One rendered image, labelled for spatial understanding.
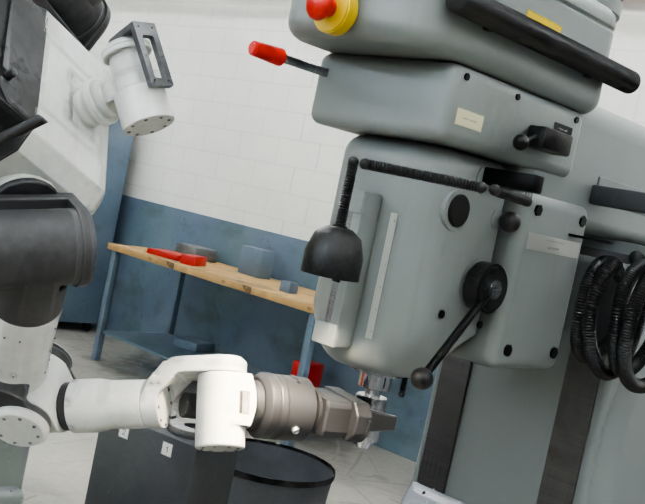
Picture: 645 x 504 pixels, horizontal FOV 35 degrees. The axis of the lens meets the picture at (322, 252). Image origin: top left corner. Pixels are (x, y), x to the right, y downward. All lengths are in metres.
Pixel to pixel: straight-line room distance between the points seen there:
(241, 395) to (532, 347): 0.46
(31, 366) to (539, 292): 0.72
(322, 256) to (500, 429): 0.69
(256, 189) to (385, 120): 6.50
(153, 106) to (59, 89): 0.12
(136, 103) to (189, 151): 7.20
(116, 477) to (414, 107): 0.87
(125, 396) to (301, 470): 2.39
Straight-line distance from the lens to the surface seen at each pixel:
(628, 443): 1.76
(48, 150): 1.26
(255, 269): 7.25
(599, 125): 1.63
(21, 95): 1.26
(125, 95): 1.30
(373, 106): 1.37
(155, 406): 1.37
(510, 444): 1.79
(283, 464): 3.77
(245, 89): 8.12
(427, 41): 1.26
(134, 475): 1.81
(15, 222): 1.19
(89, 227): 1.20
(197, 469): 1.73
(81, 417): 1.40
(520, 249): 1.48
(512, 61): 1.38
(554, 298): 1.58
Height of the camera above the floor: 1.53
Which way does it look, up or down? 3 degrees down
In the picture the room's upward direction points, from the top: 12 degrees clockwise
